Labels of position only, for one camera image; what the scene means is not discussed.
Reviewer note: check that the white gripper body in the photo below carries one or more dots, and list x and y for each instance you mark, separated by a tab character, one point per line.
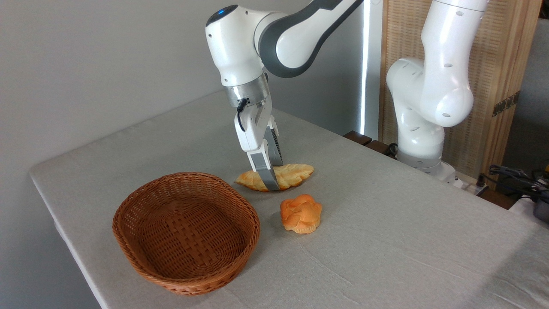
253	128

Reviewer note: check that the dark metal screen hinge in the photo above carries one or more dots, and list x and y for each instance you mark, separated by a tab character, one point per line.
506	104

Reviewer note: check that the brown wicker basket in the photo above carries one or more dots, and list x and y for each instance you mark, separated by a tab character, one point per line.
188	240

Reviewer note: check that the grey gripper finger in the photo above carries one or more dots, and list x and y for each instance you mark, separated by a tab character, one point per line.
262	165
274	148

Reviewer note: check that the long braided bread loaf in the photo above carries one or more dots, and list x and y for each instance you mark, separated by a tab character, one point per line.
296	171

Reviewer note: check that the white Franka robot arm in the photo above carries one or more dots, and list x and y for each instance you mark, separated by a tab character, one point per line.
236	47

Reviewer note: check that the dark grey box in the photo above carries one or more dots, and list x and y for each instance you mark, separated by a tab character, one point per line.
542	211

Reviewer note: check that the white power strip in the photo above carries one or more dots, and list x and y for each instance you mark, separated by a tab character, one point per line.
469	185

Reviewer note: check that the white vertical window frame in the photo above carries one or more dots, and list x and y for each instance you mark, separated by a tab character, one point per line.
371	86

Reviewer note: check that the round orange bread bun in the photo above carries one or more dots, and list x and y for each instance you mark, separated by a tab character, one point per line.
300	214

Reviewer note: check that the grey tablecloth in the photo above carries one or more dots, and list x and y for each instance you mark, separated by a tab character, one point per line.
386	236

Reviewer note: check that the dark brown wooden block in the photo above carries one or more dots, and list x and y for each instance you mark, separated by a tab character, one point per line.
379	148
358	137

